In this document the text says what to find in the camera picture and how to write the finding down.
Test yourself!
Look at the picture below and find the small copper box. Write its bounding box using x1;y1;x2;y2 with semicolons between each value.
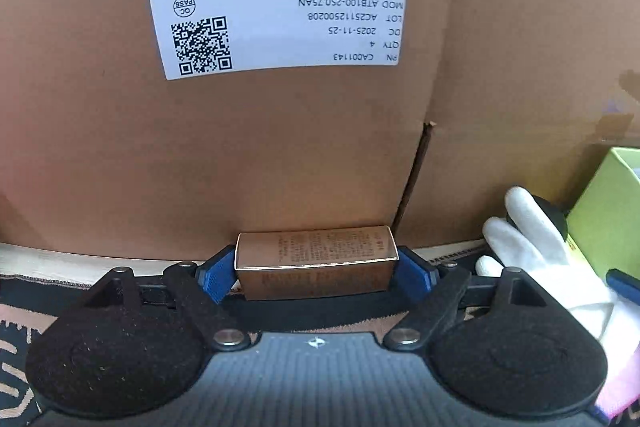
235;225;400;302

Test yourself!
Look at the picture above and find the white shipping label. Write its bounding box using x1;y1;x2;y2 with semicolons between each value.
146;0;411;82

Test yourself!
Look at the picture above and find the pink white cloth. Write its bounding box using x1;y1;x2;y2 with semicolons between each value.
594;346;640;419

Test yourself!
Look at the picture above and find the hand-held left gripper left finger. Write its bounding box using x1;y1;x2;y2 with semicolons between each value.
85;244;253;351

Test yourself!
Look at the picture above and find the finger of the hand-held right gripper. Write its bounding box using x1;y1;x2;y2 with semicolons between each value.
506;195;570;242
605;269;640;304

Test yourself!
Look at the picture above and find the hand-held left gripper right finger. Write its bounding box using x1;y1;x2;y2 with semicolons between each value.
382;246;549;351

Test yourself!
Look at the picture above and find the large brown cardboard box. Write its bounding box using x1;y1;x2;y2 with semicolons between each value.
0;0;640;259

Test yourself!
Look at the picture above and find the black letter-print mat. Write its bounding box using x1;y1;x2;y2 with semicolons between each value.
0;274;496;427

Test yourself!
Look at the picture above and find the white glove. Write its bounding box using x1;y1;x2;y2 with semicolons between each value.
475;186;640;358

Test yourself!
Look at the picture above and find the light green cardboard box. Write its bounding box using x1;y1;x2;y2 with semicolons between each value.
566;147;640;279

